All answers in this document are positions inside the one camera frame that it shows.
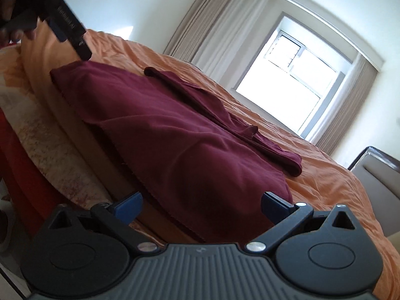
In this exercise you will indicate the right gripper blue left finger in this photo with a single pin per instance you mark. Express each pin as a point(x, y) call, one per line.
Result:
point(115, 218)

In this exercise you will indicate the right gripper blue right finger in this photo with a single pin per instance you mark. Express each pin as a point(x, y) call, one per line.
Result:
point(286, 217)

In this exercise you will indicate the maroon long-sleeve shirt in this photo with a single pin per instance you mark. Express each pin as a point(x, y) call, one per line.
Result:
point(204, 166)

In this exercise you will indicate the bedroom window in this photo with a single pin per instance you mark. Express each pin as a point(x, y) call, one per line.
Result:
point(293, 77)

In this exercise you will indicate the orange duvet cover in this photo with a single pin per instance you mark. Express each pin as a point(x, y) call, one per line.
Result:
point(323, 183)

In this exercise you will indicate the dark wood padded headboard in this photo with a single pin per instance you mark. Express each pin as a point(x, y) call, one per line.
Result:
point(378, 172)

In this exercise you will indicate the floral bed sheet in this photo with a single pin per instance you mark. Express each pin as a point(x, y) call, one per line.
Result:
point(40, 166)

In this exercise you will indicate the right beige curtain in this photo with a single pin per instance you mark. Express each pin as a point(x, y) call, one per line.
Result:
point(343, 109)

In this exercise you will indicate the beige curtain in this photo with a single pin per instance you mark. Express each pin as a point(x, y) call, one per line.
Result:
point(343, 109)
point(212, 33)

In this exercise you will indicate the left beige curtain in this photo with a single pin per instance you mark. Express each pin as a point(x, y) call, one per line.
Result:
point(212, 33)

